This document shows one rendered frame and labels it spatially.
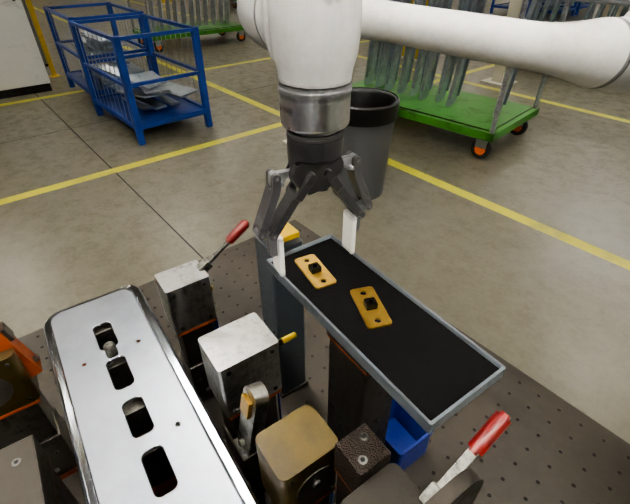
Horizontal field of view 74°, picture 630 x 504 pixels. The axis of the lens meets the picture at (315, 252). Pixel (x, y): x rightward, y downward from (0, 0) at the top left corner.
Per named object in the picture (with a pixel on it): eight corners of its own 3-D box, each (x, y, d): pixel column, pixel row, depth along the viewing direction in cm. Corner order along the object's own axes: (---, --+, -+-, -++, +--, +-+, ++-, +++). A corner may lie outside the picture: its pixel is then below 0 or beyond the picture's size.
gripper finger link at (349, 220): (343, 209, 67) (347, 208, 67) (341, 245, 71) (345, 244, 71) (353, 218, 65) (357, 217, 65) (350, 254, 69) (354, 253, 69)
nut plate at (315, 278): (293, 260, 71) (293, 255, 71) (313, 254, 73) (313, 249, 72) (316, 290, 65) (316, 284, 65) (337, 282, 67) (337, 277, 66)
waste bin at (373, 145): (312, 188, 337) (312, 95, 294) (357, 170, 363) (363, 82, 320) (356, 213, 306) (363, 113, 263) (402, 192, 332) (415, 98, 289)
